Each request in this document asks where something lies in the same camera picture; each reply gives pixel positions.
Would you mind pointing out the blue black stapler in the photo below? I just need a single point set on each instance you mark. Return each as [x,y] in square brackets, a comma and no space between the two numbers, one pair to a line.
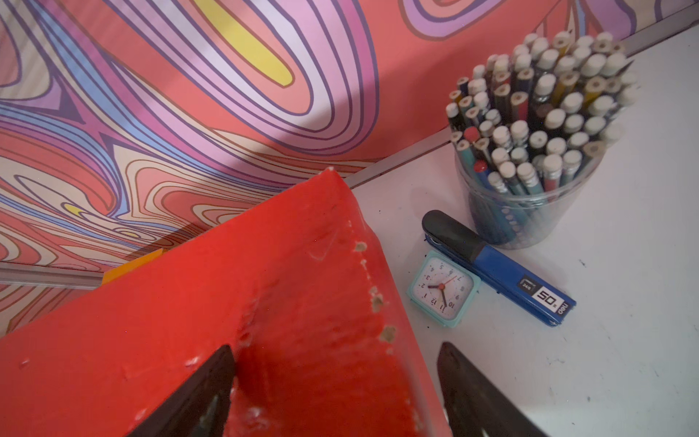
[506,276]

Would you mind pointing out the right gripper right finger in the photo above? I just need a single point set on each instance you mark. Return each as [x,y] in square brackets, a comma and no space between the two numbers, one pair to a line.
[474,406]

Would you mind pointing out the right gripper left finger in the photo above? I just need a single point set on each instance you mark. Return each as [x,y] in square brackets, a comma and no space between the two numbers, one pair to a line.
[200,406]

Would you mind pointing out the clear cup of pencils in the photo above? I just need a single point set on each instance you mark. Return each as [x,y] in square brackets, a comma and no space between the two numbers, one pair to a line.
[530,127]

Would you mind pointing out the small teal alarm clock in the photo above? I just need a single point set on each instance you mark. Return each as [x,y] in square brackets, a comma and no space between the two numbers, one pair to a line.
[443,289]

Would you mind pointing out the orange shoebox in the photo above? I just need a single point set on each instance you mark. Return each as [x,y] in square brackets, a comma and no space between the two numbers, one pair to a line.
[120,271]

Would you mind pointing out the red shoebox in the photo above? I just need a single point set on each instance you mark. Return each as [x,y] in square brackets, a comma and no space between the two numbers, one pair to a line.
[298,288]

